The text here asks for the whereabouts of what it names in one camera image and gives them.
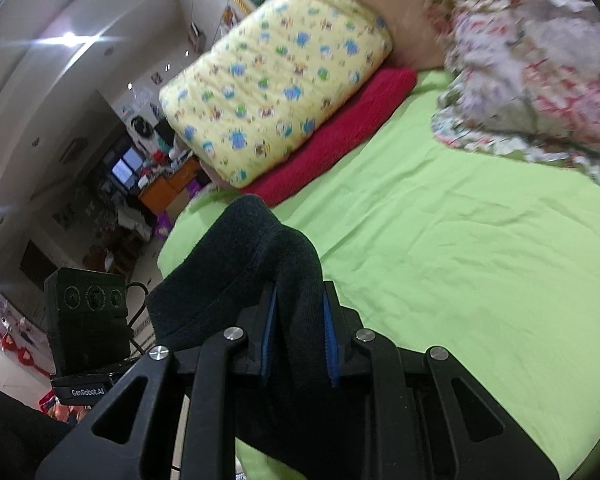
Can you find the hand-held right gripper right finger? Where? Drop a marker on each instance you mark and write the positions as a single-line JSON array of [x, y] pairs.
[[330, 340]]

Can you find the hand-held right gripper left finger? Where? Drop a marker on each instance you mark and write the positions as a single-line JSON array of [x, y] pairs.
[[267, 340]]

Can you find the black pants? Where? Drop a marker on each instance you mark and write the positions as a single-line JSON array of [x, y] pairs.
[[240, 270]]

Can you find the red hanging decorations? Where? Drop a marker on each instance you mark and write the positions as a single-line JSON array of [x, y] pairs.
[[10, 345]]

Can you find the person's dark clothing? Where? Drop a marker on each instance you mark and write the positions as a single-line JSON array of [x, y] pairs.
[[10, 435]]

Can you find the green bed sheet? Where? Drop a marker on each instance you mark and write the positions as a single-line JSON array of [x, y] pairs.
[[455, 260]]

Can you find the orange cabinet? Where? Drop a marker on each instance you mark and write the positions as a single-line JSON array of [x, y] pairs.
[[165, 190]]

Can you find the computer monitor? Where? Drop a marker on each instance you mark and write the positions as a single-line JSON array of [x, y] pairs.
[[125, 170]]

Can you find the red blanket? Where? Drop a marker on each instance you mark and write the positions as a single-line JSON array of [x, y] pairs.
[[350, 125]]

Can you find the yellow cartoon print pillow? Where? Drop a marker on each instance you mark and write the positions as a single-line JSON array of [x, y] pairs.
[[280, 85]]

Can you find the ceiling light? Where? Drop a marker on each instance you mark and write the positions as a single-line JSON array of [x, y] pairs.
[[67, 38]]

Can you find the floral ruffled pillow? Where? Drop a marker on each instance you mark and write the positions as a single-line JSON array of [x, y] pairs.
[[530, 80]]

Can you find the pink heart print blanket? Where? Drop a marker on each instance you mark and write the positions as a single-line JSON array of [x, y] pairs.
[[410, 20]]

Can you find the dark wall panel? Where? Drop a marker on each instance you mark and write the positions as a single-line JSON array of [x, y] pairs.
[[37, 265]]

